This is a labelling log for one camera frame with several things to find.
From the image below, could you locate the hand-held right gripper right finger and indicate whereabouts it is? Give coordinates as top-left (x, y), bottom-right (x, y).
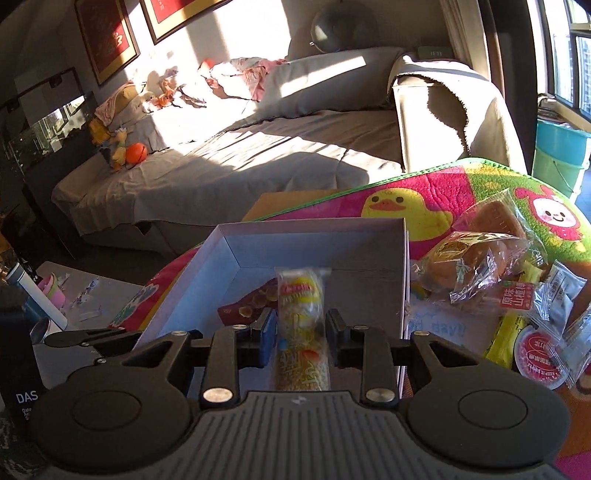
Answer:
top-left (325, 308), bottom-right (502, 408)

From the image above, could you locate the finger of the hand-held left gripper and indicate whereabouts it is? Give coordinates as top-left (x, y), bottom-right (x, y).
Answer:
top-left (44, 326), bottom-right (141, 352)

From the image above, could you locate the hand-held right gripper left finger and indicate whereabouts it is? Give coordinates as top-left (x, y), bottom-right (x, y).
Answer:
top-left (107, 308), bottom-right (278, 409)

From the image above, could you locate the yellow noodle snack packet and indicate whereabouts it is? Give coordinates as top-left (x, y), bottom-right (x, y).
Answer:
top-left (274, 266), bottom-right (334, 393)

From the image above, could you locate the pale cardboard box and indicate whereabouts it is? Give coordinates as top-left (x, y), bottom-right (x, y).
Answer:
top-left (137, 219), bottom-right (411, 394)

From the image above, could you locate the bun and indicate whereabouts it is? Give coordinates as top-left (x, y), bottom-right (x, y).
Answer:
top-left (410, 230), bottom-right (533, 303)
top-left (455, 188), bottom-right (531, 241)

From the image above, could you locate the yellow snack bar packet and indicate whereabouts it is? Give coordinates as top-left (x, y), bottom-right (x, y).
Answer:
top-left (482, 262), bottom-right (546, 371)

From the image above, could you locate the white snack sachet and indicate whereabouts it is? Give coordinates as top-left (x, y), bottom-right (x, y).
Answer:
top-left (527, 260), bottom-right (579, 325)

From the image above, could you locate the clear plastic wrapper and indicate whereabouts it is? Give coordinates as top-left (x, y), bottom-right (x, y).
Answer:
top-left (68, 277), bottom-right (101, 321)

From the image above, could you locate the silver metal cup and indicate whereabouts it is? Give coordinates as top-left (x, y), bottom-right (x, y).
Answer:
top-left (30, 318), bottom-right (62, 345)

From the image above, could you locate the white low table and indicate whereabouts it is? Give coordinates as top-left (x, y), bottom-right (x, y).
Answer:
top-left (31, 261), bottom-right (154, 389)

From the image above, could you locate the white water bottle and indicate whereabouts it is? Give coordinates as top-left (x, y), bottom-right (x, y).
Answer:
top-left (4, 263), bottom-right (68, 333)

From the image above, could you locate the pink cup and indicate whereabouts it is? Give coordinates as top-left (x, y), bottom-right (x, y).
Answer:
top-left (39, 272), bottom-right (66, 308)

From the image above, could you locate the colourful duck print mat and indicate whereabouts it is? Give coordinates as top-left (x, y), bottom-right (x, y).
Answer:
top-left (108, 157), bottom-right (591, 480)

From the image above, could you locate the yellow duck plush toy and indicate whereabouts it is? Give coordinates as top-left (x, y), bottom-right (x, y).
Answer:
top-left (108, 129), bottom-right (131, 172)

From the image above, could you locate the grey sofa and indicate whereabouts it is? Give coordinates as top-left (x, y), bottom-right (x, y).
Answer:
top-left (51, 46), bottom-right (528, 256)

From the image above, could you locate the red label snack packet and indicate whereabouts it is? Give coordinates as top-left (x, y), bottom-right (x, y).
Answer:
top-left (498, 281), bottom-right (537, 320)

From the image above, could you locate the glass fish tank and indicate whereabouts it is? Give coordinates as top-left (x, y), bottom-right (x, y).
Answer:
top-left (0, 91), bottom-right (99, 177)

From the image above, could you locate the red round jelly cup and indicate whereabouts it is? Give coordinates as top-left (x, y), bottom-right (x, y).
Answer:
top-left (512, 325), bottom-right (571, 389)

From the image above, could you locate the pink cloth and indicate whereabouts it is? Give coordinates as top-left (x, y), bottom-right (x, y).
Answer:
top-left (94, 84), bottom-right (140, 126)

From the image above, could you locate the clear snack sachet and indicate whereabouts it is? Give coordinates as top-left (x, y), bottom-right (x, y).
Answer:
top-left (549, 318), bottom-right (591, 389)

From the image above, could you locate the grey pillow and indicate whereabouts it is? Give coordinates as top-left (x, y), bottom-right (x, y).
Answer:
top-left (260, 46), bottom-right (408, 117)

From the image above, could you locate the pink blanket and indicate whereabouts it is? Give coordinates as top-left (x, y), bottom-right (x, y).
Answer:
top-left (198, 56), bottom-right (288, 101)

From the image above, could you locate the teal bucket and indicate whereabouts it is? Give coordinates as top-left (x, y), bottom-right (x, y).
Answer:
top-left (531, 117), bottom-right (591, 200)

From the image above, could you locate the red framed picture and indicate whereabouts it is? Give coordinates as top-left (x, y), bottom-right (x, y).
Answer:
top-left (74, 0), bottom-right (141, 86)
top-left (139, 0), bottom-right (234, 45)

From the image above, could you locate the round grey fan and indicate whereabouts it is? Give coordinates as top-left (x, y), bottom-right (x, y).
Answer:
top-left (309, 0), bottom-right (380, 52)

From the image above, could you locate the beige curtain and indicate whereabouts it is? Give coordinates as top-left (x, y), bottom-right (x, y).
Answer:
top-left (438, 0), bottom-right (536, 108)

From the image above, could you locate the window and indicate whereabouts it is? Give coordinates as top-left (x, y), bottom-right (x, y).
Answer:
top-left (526, 0), bottom-right (591, 117)

